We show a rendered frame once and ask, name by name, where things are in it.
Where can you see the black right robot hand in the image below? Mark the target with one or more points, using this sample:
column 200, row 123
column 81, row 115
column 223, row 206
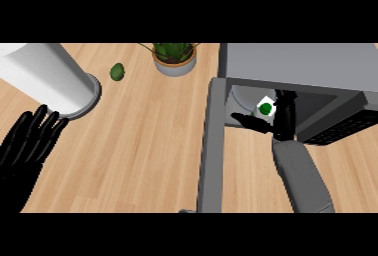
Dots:
column 283, row 116

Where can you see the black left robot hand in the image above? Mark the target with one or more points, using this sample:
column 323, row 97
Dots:
column 22, row 150

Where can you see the pale glass microwave turntable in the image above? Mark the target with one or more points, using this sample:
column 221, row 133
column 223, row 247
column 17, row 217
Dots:
column 243, row 98

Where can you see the grey microwave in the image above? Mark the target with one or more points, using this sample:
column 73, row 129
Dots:
column 299, row 63

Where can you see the grey microwave door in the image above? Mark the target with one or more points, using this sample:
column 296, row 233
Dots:
column 212, row 150

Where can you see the grey round towel holder base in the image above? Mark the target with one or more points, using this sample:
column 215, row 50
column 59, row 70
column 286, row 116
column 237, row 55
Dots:
column 93, row 98

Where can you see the potted plant in grey pot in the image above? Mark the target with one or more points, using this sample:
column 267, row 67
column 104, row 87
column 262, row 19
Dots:
column 174, row 61

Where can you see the green avocado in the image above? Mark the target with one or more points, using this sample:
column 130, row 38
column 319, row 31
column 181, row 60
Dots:
column 116, row 72

